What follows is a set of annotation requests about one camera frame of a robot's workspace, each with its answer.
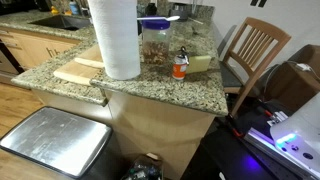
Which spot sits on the steel lid trash can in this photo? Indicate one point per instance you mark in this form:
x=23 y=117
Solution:
x=56 y=140

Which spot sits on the wooden chair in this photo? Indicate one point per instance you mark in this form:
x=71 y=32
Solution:
x=256 y=50

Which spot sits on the yellow rubber duck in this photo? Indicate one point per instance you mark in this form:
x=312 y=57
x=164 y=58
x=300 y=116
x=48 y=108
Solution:
x=54 y=11

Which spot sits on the white plastic spoon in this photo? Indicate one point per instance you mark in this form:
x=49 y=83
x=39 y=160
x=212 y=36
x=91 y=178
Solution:
x=173 y=18

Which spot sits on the small orange bottle with keyring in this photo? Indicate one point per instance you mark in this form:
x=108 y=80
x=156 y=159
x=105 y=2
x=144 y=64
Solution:
x=180 y=70

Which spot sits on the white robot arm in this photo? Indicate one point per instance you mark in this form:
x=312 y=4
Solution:
x=300 y=133

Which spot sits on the wooden island counter base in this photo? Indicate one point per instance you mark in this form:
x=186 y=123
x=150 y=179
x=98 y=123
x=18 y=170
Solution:
x=160 y=130

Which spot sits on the wooden cutting board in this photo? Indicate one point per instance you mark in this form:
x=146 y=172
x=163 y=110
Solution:
x=75 y=71

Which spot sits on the yellow sponge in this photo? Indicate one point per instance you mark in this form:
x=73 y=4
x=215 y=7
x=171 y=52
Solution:
x=200 y=63

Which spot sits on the black wall vent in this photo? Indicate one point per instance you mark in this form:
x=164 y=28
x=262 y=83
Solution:
x=258 y=2

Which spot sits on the brown cardboard box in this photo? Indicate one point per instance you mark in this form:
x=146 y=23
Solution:
x=290 y=86

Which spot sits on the black object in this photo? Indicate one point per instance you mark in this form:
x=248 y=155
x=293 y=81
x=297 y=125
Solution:
x=151 y=9

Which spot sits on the blue soap bottle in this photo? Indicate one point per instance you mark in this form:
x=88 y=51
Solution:
x=74 y=8

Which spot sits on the grey round container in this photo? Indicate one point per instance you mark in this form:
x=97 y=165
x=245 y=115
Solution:
x=180 y=13

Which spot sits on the dark chair cushion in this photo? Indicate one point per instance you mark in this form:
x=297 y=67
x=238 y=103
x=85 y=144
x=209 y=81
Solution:
x=228 y=78

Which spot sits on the dark kitchen sink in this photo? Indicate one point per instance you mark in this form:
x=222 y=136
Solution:
x=60 y=21

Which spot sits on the bag of trash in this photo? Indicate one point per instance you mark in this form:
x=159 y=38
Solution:
x=143 y=170

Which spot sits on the white paper towel roll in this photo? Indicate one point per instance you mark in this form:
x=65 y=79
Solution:
x=115 y=40

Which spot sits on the grey robot mounting platform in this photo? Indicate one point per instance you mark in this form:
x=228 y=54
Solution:
x=263 y=140

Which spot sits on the clear jar with purple lid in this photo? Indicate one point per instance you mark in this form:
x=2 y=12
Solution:
x=156 y=46

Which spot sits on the wooden kitchen cabinet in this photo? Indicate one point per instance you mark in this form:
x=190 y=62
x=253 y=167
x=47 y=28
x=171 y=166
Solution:
x=33 y=50

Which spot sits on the thin white stick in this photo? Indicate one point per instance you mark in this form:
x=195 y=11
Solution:
x=195 y=21

